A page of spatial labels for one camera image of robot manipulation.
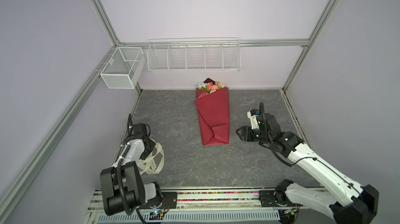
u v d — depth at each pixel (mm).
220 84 1194
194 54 981
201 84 1181
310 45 938
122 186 424
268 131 561
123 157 473
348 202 393
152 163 850
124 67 1017
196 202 741
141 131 708
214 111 1054
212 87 1161
